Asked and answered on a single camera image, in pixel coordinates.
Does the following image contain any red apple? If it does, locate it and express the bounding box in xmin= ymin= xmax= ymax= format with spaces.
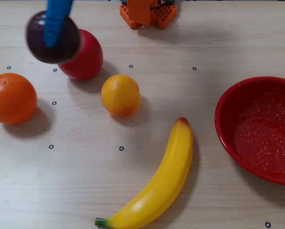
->
xmin=57 ymin=29 xmax=104 ymax=81

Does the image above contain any orange robot base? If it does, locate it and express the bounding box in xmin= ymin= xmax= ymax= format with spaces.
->
xmin=120 ymin=3 xmax=178 ymax=30

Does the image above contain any red speckled bowl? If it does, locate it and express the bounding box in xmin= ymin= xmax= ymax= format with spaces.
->
xmin=214 ymin=76 xmax=285 ymax=187

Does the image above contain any orange fruit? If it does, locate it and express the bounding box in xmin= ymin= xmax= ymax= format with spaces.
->
xmin=0 ymin=73 xmax=38 ymax=125

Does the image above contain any yellow banana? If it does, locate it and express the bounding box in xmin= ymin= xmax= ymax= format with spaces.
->
xmin=95 ymin=116 xmax=194 ymax=229

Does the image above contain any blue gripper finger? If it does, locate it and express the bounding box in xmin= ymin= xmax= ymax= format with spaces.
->
xmin=43 ymin=0 xmax=75 ymax=48

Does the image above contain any dark purple plum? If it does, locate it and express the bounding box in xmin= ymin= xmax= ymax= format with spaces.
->
xmin=25 ymin=10 xmax=82 ymax=64

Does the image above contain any yellow round fruit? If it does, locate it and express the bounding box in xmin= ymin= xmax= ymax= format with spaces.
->
xmin=101 ymin=74 xmax=142 ymax=118

